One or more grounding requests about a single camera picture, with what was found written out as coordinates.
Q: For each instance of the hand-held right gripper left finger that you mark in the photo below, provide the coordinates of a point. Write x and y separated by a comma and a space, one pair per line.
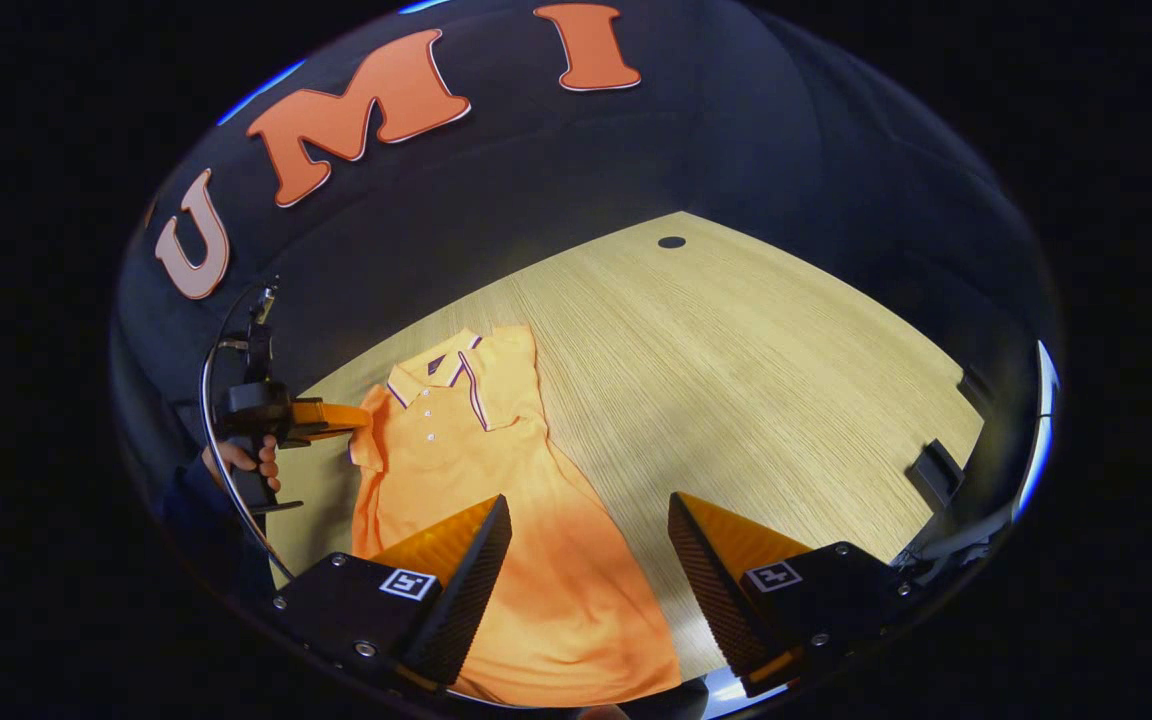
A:
471, 590

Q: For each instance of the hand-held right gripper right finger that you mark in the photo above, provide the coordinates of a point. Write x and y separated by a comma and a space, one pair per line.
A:
711, 590

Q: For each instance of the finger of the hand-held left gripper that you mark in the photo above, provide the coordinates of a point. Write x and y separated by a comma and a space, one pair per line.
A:
326, 418

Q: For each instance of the orange T-shirt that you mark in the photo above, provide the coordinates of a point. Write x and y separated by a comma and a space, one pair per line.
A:
536, 560

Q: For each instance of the small black block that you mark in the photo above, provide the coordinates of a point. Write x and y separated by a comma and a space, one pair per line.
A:
936, 475

